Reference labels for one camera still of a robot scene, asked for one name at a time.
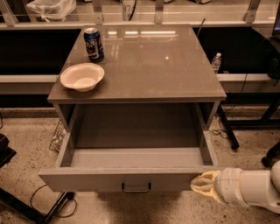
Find grey top drawer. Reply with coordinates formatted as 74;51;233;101
38;103;226;193

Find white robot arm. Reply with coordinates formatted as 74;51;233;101
190;161;280;214

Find grey drawer cabinet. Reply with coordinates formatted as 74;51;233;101
48;24;226;151

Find black table leg right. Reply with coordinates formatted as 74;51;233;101
217;105;240;151

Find black office chair base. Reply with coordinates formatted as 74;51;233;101
262;142;280;168

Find clear plastic water bottle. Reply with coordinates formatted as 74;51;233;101
211;52;221;74

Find white paper bowl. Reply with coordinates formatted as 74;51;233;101
60;63;105;92

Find blue soda can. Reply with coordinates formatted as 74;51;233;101
83;27;104;62

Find black stand base left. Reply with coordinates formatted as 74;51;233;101
0;188;74;224

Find black equipment left edge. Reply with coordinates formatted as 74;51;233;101
0;134;17;168

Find clear plastic bag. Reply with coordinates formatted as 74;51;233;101
26;0;76;22

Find black floor cable right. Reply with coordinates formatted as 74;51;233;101
208;73;249;140

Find black floor cable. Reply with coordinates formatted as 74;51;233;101
29;183;79;219
208;73;249;140

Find black drawer handle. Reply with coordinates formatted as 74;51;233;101
121;183;151;193

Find wire basket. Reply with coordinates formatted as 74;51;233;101
49;121;66;153

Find black floor cable left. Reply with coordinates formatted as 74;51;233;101
29;183;79;219

